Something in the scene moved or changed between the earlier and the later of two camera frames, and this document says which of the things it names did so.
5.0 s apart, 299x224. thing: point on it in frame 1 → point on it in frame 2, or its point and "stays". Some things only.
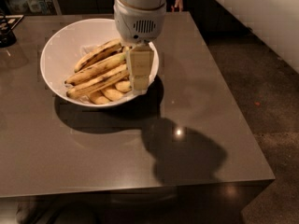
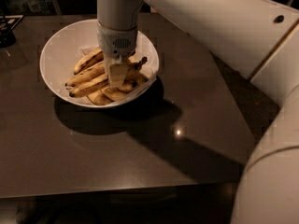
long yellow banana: [108, 49] stays
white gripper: [139, 21] → [116, 43]
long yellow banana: [97, 69] stays
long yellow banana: [112, 77] stays
